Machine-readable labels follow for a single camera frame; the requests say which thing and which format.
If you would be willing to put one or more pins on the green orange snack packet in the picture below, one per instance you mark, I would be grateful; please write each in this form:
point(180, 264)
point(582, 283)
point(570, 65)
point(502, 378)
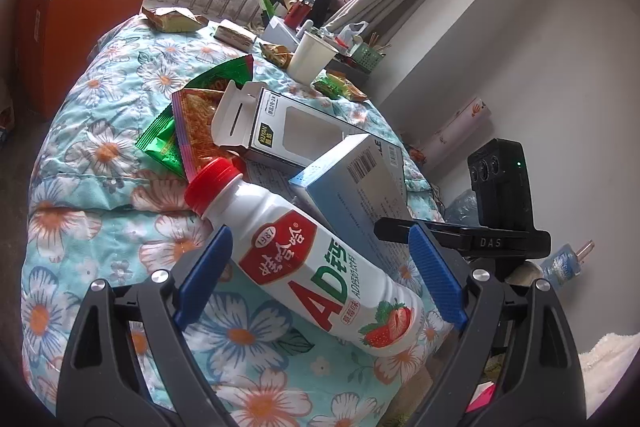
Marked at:
point(340, 87)

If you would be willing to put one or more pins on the orange cardboard box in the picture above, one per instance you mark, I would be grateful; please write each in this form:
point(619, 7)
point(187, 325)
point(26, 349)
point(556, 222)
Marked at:
point(75, 32)

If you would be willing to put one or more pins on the large clear water jug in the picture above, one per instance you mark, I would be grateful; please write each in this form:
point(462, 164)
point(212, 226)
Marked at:
point(462, 207)

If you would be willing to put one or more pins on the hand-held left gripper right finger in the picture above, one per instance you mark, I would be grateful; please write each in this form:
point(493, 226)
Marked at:
point(437, 277)

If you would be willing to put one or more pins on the red bottle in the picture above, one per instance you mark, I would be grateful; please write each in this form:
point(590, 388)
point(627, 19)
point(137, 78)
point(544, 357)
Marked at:
point(299, 11)

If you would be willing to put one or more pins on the small yellow snack packet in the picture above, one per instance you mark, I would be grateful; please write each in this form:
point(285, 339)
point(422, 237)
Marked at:
point(275, 54)

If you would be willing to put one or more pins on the white window cardboard box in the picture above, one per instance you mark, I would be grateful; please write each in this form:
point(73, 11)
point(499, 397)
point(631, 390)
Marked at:
point(270, 122)

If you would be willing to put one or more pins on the pink cloth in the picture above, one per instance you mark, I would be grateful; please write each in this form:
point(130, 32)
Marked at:
point(481, 399)

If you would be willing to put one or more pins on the light blue cardboard box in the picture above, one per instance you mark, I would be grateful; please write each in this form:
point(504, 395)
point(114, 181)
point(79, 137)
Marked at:
point(350, 197)

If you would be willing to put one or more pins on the floral quilted blanket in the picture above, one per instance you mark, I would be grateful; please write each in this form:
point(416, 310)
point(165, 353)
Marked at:
point(125, 227)

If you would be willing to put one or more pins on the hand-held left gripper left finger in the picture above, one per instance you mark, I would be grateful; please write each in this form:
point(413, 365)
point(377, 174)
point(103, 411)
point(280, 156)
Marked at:
point(205, 277)

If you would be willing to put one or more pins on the blue label plastic bottle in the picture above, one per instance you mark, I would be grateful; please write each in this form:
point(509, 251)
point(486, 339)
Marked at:
point(562, 262)

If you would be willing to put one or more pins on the floral paper roll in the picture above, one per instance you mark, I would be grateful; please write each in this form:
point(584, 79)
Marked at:
point(455, 129)

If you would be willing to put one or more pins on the white plastic bag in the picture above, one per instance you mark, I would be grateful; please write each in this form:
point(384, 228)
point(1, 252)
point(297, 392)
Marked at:
point(356, 32)

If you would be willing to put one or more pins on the white strawberry drink bottle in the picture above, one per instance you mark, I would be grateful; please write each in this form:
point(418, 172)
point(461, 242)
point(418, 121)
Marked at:
point(300, 267)

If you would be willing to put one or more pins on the green plastic basket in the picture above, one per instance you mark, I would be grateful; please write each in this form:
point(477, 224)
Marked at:
point(366, 57)

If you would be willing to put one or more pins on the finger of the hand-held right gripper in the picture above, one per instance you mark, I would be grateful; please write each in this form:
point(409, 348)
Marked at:
point(392, 229)

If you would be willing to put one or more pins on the crumpled yellow snack packet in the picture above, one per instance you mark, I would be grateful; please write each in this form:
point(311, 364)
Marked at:
point(172, 19)

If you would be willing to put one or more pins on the white paper cup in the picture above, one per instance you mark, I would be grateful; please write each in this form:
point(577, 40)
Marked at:
point(310, 57)

